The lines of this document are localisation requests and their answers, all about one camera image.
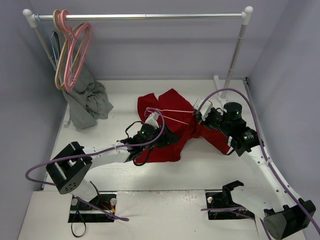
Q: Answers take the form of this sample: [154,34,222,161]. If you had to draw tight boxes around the blue wire hanger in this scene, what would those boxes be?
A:
[30,9,68,76]

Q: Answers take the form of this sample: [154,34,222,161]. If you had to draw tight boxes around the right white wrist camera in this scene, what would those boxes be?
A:
[193,98,213,121]

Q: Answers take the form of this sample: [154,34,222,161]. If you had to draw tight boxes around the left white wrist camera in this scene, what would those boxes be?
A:
[145,112,159,128]

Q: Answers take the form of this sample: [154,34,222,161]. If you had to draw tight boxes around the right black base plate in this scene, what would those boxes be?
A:
[205,191,255,221]

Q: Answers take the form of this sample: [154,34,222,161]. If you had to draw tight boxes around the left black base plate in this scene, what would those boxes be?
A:
[68,191,117,223]

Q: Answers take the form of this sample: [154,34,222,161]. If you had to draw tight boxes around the tan plastic hanger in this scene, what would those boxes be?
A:
[53,9,92,93]

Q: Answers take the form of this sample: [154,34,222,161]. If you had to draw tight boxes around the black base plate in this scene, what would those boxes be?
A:
[68,191,117,223]
[205,191,255,221]

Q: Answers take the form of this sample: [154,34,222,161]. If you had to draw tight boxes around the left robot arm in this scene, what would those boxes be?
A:
[46,123,180,210]

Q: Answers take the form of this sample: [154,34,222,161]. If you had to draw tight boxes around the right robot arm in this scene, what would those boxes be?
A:
[194,99,316,240]

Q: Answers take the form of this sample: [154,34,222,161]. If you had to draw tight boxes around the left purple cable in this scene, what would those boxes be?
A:
[24,107,166,222]

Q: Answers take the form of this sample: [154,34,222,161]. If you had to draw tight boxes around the red t shirt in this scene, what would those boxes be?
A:
[135,89,231,165]

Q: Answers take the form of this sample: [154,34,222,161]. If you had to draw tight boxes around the thin pink wire hanger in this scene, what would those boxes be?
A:
[158,108,198,126]

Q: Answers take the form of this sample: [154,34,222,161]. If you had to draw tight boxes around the white metal clothes rack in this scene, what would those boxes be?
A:
[22,6,254,104]

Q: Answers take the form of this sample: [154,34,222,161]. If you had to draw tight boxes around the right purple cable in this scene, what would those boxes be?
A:
[196,88,320,240]

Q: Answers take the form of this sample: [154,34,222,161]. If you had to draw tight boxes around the purple cable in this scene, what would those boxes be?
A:
[24,107,166,222]
[196,88,320,240]

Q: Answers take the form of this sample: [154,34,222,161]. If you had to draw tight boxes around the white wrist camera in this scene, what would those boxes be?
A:
[145,112,159,128]
[193,98,213,121]

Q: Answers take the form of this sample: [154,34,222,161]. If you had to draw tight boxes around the pink plastic hanger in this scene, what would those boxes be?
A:
[61,22,92,87]
[58,9,94,92]

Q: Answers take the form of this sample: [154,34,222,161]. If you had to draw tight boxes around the grey t shirt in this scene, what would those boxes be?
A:
[55,65,114,130]

